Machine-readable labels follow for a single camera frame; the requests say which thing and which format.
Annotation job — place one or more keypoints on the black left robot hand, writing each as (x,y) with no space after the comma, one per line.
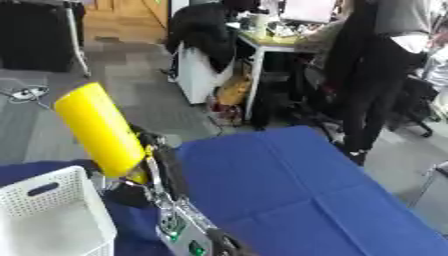
(165,166)

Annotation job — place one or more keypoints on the yellow cylinder can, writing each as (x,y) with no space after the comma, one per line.
(100,130)

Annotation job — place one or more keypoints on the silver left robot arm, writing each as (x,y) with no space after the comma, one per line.
(189,226)

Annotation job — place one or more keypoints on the white cabinet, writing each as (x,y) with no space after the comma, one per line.
(195,78)

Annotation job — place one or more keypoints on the yellow bag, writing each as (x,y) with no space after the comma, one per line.
(233,88)

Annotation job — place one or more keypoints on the white perforated plastic basket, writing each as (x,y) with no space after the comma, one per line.
(52,216)

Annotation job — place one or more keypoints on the black jacket on chair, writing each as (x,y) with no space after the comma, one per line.
(201,30)

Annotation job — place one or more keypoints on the white desk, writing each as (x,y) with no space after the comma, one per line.
(265,60)

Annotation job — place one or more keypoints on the white power strip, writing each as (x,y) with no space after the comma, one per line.
(26,93)

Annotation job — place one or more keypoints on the person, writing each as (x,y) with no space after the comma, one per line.
(379,73)

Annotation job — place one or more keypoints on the black office chair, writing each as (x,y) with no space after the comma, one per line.
(417,103)

